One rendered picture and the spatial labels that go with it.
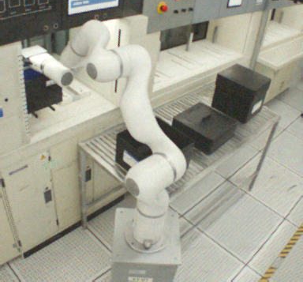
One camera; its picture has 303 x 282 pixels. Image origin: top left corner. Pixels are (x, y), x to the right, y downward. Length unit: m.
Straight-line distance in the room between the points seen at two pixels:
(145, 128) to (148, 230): 0.42
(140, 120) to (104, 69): 0.20
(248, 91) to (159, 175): 1.16
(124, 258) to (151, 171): 0.43
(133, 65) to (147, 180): 0.37
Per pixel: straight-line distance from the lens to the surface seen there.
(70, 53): 1.27
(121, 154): 1.64
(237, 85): 2.13
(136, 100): 1.06
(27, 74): 1.77
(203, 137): 1.83
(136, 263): 1.36
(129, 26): 1.69
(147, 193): 1.08
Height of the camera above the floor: 1.90
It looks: 35 degrees down
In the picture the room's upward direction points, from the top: 7 degrees clockwise
